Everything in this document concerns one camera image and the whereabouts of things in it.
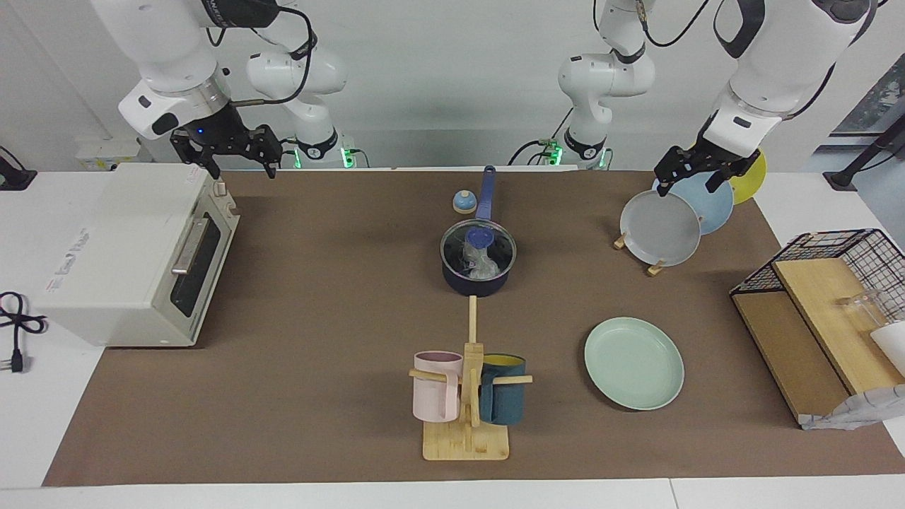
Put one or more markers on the light green plate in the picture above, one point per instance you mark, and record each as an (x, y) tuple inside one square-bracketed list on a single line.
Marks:
[(633, 363)]

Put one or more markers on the white wall socket strip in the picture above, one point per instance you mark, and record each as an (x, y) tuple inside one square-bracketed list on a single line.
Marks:
[(106, 152)]

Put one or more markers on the brown table mat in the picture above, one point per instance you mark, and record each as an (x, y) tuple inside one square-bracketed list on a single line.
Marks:
[(318, 353)]

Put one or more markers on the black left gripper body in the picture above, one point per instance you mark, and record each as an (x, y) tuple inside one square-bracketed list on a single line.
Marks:
[(700, 162)]

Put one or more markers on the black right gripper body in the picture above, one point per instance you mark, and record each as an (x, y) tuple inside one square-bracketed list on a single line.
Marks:
[(225, 134)]

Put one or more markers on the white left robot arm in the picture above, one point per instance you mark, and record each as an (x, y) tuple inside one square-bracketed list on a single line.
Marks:
[(778, 63)]

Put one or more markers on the wooden mug tree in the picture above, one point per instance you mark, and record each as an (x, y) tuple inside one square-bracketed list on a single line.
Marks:
[(466, 442)]

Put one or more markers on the grey plate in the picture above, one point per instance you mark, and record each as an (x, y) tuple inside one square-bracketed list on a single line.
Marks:
[(661, 230)]

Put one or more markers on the translucent white vermicelli bundle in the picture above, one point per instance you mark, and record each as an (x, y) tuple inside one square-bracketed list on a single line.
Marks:
[(479, 263)]

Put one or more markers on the white toaster oven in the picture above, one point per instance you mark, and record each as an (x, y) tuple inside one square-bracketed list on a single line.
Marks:
[(120, 247)]

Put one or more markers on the yellow plate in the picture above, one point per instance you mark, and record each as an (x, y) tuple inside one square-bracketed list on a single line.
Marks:
[(751, 184)]

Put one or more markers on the teal mug with yellow inside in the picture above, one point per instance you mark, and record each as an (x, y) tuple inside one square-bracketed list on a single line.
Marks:
[(503, 403)]

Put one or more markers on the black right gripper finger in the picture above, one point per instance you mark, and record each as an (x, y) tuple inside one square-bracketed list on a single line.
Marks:
[(271, 168), (211, 170)]

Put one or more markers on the light blue plate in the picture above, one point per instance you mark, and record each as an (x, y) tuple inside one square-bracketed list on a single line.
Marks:
[(715, 201)]

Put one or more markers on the clear glass cup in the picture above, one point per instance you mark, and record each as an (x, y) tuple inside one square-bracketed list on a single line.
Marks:
[(862, 307)]

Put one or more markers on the wooden plate rack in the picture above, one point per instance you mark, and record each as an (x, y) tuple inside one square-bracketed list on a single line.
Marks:
[(655, 268)]

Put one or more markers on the white cup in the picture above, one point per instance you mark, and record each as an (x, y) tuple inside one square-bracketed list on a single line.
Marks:
[(892, 343)]

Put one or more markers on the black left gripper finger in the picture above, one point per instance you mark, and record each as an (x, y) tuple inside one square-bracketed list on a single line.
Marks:
[(664, 187), (717, 181)]

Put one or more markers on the black desk clamp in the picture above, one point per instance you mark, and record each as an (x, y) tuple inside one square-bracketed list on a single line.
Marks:
[(14, 177)]

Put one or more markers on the pink mug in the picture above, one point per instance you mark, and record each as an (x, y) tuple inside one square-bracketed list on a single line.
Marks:
[(433, 396)]

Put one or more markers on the light bamboo board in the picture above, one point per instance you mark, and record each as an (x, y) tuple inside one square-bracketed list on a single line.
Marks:
[(827, 318)]

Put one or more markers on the glass lid with blue knob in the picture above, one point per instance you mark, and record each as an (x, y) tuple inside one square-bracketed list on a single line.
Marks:
[(481, 235)]

